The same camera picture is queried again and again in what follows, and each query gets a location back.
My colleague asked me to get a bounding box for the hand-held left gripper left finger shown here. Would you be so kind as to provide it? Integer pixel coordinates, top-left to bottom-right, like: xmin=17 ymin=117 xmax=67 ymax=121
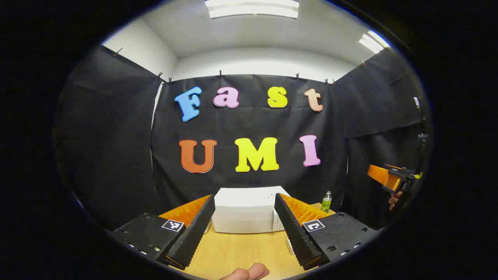
xmin=113 ymin=194 xmax=216 ymax=271

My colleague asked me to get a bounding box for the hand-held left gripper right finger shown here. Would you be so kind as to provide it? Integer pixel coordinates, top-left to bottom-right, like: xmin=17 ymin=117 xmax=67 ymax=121
xmin=274 ymin=193 xmax=380 ymax=271

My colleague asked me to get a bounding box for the white microwave oven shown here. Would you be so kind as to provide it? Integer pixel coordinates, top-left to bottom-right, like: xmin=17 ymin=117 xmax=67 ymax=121
xmin=211 ymin=187 xmax=291 ymax=234

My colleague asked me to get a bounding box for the black backdrop cloth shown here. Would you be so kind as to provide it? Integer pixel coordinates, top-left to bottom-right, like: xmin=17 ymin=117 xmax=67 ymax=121
xmin=54 ymin=45 xmax=428 ymax=234

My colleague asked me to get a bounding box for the small ceiling light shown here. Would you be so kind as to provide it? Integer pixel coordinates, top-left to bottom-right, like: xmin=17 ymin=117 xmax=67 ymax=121
xmin=358 ymin=30 xmax=390 ymax=54

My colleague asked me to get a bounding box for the long ceiling light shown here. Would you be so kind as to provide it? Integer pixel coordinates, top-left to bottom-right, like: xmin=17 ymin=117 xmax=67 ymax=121
xmin=205 ymin=0 xmax=300 ymax=19

